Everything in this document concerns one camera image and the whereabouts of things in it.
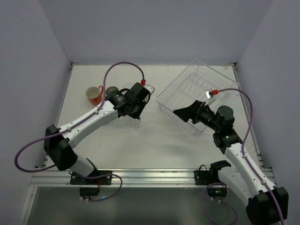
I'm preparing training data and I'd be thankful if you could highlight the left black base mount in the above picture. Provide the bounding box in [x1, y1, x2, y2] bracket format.
[70, 170, 112, 185]

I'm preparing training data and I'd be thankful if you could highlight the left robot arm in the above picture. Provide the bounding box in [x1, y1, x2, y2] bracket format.
[44, 82, 155, 177]

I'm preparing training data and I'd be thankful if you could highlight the controller box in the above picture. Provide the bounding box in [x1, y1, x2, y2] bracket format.
[79, 187, 99, 200]
[206, 187, 227, 200]

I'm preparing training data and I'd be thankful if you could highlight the steel tumbler with cork band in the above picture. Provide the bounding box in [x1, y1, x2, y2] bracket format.
[105, 86, 119, 96]

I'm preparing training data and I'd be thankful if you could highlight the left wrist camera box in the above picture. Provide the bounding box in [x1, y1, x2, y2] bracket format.
[143, 84, 155, 95]

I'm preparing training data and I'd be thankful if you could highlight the white wire dish rack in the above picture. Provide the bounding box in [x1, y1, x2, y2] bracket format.
[157, 60, 239, 136]

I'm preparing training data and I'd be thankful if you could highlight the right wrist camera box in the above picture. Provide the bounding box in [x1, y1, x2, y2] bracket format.
[205, 90, 216, 105]

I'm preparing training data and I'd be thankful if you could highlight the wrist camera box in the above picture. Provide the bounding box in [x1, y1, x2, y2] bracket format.
[143, 84, 155, 95]
[205, 90, 216, 105]

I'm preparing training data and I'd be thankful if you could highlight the orange mug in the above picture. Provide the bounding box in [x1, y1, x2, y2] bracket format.
[85, 85, 103, 106]

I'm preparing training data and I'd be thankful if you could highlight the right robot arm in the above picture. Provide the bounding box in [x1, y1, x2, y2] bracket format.
[173, 100, 289, 225]

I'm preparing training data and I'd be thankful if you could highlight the clear ribbed glass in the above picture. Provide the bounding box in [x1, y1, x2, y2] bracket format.
[116, 117, 128, 128]

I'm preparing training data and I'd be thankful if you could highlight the clear faceted glass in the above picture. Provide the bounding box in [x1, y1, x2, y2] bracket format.
[123, 83, 134, 90]

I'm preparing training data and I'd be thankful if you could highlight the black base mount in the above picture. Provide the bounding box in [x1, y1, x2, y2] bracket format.
[70, 170, 112, 185]
[193, 165, 224, 186]

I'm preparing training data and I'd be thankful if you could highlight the left controller box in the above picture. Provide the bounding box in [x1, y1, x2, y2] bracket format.
[79, 187, 99, 200]

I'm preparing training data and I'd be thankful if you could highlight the aluminium mounting rail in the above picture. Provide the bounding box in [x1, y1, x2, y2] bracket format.
[30, 166, 275, 188]

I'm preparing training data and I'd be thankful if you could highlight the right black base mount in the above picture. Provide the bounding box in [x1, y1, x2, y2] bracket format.
[193, 165, 224, 186]

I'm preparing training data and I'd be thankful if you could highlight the right controller box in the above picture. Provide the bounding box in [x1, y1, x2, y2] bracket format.
[206, 187, 227, 200]

